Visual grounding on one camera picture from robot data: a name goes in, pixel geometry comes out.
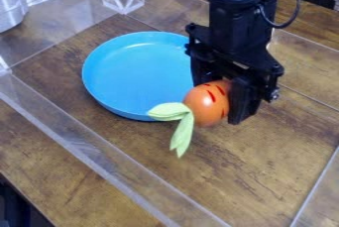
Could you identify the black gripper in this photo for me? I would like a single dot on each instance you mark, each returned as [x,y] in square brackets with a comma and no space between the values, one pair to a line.
[229,48]

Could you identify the orange toy carrot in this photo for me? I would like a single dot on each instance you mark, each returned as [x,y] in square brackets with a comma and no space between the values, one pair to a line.
[204,107]

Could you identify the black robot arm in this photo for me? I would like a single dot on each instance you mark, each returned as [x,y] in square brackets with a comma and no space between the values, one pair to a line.
[228,49]

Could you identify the blue round tray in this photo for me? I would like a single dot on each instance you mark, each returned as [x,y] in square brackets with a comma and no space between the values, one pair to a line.
[137,71]

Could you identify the clear acrylic enclosure panel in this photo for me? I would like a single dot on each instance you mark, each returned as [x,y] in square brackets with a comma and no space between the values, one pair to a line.
[152,193]

